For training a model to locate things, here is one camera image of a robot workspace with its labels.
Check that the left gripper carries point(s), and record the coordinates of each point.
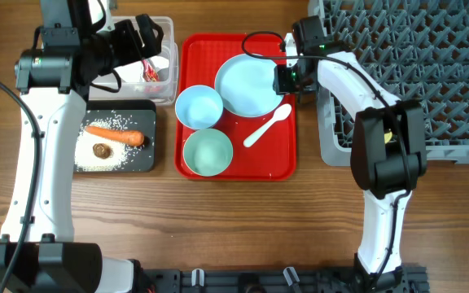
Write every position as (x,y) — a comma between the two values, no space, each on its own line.
(133,50)

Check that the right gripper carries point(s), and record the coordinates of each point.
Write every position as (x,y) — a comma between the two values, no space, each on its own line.
(282,84)

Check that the red snack wrapper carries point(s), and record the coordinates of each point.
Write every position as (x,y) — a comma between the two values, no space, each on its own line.
(150,73)

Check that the light blue plate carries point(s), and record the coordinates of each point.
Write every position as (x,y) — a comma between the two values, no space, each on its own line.
(245,85)

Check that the light blue bowl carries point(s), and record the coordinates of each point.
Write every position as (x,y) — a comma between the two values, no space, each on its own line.
(199,107)

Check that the orange carrot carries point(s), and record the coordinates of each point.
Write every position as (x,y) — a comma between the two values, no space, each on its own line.
(131,138)

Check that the brown food scrap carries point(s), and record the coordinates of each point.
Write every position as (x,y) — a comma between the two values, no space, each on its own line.
(102,151)

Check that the mint green bowl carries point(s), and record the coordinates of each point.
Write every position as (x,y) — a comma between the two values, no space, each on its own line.
(208,152)

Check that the white rice pile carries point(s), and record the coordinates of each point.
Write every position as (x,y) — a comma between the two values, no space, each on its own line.
(123,156)

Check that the yellow plastic cup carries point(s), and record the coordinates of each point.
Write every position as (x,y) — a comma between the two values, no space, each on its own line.
(388,137)

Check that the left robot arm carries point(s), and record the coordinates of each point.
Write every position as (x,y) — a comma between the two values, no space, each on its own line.
(53,81)

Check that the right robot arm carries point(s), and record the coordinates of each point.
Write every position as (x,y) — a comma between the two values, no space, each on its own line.
(388,153)

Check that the grey dishwasher rack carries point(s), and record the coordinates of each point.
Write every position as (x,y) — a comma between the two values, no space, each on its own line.
(416,50)

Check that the white plastic spoon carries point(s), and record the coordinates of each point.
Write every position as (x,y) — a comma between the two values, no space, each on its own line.
(281,113)

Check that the clear plastic bin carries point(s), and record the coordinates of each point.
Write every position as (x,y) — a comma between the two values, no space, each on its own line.
(161,92)

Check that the black plastic tray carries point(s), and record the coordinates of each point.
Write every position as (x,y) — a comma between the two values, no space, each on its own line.
(142,111)

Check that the red serving tray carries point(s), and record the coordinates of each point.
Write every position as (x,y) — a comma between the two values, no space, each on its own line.
(272,157)

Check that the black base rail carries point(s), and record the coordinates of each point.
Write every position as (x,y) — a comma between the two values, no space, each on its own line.
(411,279)

